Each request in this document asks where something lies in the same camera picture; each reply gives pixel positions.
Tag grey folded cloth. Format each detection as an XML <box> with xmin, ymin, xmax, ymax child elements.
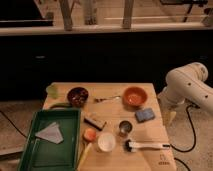
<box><xmin>35</xmin><ymin>122</ymin><xmax>63</xmax><ymax>144</ymax></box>

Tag blue sponge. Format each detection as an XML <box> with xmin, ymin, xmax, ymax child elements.
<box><xmin>135</xmin><ymin>108</ymin><xmax>155</xmax><ymax>123</ymax></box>

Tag black power cable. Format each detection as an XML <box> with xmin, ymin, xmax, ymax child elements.
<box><xmin>170</xmin><ymin>104</ymin><xmax>201</xmax><ymax>171</ymax></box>

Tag green curved vegetable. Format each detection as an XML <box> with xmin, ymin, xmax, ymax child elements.
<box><xmin>49</xmin><ymin>103</ymin><xmax>72</xmax><ymax>109</ymax></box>

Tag white cup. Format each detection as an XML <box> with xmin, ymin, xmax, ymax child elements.
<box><xmin>97</xmin><ymin>132</ymin><xmax>116</xmax><ymax>152</ymax></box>

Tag small metal cup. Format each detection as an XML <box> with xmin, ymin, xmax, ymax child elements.
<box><xmin>119</xmin><ymin>120</ymin><xmax>133</xmax><ymax>136</ymax></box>

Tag white dish brush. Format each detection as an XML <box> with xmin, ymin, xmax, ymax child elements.
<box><xmin>125</xmin><ymin>139</ymin><xmax>170</xmax><ymax>152</ymax></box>

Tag orange bowl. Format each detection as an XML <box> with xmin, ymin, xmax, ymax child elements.
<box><xmin>122</xmin><ymin>87</ymin><xmax>148</xmax><ymax>107</ymax></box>

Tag dark brown bowl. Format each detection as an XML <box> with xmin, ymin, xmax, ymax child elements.
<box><xmin>67</xmin><ymin>87</ymin><xmax>89</xmax><ymax>107</ymax></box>

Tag green plastic tray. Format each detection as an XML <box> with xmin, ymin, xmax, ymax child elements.
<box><xmin>18</xmin><ymin>108</ymin><xmax>81</xmax><ymax>171</ymax></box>

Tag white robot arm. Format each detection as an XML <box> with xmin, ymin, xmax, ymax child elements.
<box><xmin>157</xmin><ymin>62</ymin><xmax>213</xmax><ymax>126</ymax></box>

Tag dark rectangular block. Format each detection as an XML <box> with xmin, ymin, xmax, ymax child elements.
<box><xmin>84</xmin><ymin>116</ymin><xmax>106</xmax><ymax>131</ymax></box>

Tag orange-headed yellow spatula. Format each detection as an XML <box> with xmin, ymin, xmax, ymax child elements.
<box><xmin>77</xmin><ymin>128</ymin><xmax>96</xmax><ymax>171</ymax></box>

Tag light green cup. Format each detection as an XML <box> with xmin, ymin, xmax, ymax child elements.
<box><xmin>46</xmin><ymin>84</ymin><xmax>59</xmax><ymax>99</ymax></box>

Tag metal fork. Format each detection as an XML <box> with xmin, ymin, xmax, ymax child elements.
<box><xmin>94</xmin><ymin>96</ymin><xmax>121</xmax><ymax>103</ymax></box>

